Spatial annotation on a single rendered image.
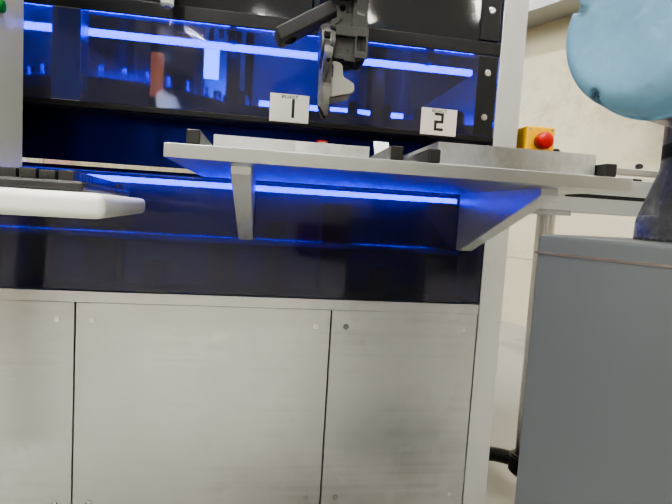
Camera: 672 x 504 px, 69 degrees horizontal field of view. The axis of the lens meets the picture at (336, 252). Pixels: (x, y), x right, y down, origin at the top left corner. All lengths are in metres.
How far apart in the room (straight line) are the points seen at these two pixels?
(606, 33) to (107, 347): 1.04
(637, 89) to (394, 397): 0.91
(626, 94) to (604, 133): 3.47
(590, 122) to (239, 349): 3.30
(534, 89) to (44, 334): 3.79
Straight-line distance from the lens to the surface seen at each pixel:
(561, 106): 4.13
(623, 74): 0.47
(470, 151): 0.78
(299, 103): 1.11
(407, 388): 1.21
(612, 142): 3.89
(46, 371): 1.23
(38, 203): 0.62
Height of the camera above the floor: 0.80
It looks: 4 degrees down
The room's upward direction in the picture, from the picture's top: 3 degrees clockwise
